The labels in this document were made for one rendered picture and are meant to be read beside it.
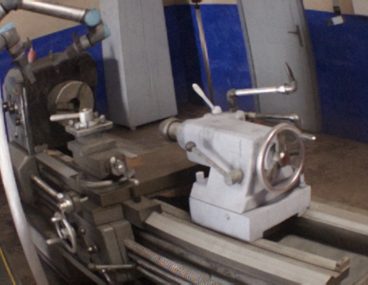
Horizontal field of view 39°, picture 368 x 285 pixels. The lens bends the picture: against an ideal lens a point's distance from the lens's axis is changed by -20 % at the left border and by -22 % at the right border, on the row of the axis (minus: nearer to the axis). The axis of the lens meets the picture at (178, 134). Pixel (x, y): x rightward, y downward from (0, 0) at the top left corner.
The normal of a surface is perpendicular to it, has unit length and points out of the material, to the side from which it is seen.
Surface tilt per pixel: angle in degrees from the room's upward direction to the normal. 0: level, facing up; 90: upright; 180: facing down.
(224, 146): 82
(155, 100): 90
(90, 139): 90
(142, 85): 90
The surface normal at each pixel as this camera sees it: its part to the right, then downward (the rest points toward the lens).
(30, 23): 0.55, 0.15
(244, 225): -0.82, 0.25
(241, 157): -0.83, 0.00
